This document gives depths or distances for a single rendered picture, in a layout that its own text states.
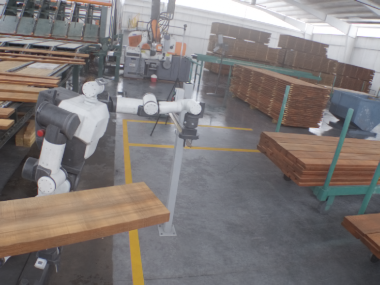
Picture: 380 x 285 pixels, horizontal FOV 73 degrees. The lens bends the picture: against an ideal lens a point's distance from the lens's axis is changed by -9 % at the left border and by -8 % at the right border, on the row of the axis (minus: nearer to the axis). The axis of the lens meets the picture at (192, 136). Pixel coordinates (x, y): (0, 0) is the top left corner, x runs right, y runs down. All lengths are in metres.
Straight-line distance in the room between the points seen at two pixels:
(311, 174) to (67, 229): 2.44
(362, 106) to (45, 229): 7.88
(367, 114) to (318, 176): 5.56
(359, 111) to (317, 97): 1.55
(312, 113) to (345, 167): 4.05
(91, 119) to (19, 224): 0.51
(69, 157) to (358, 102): 7.53
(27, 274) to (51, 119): 1.08
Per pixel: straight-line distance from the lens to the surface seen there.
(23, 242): 1.06
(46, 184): 1.27
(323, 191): 3.07
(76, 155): 1.37
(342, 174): 3.27
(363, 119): 8.46
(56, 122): 1.17
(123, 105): 1.57
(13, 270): 2.04
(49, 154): 1.23
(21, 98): 3.02
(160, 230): 2.57
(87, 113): 1.27
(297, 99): 6.80
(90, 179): 3.26
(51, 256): 1.54
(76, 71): 7.27
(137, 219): 1.13
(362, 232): 2.43
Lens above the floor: 1.60
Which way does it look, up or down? 19 degrees down
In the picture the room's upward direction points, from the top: 9 degrees clockwise
